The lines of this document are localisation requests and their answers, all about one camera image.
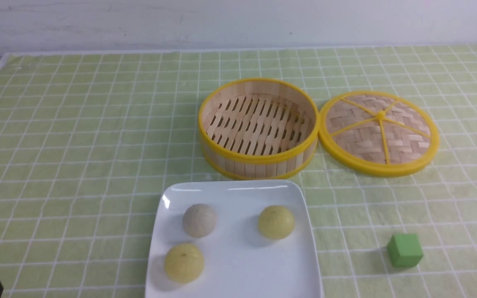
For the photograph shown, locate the white steamed bun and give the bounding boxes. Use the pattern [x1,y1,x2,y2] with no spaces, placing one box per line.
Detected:
[182,204,217,238]

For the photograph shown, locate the pale yellow steamed bun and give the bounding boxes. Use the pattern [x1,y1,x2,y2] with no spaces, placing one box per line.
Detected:
[258,205,295,240]

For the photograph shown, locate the white square plate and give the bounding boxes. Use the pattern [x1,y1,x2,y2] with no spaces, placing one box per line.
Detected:
[145,180,323,298]

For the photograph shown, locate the yellow rimmed bamboo steamer basket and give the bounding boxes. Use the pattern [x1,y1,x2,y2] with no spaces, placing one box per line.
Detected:
[198,78,319,180]

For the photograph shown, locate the yellow rimmed woven steamer lid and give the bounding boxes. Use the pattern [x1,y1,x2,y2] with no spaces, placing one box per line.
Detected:
[318,91,440,178]

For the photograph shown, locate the green checked tablecloth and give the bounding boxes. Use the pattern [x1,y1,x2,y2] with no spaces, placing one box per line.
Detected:
[0,45,477,298]

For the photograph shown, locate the green cube block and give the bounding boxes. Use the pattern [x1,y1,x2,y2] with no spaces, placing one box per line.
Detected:
[386,233,424,268]

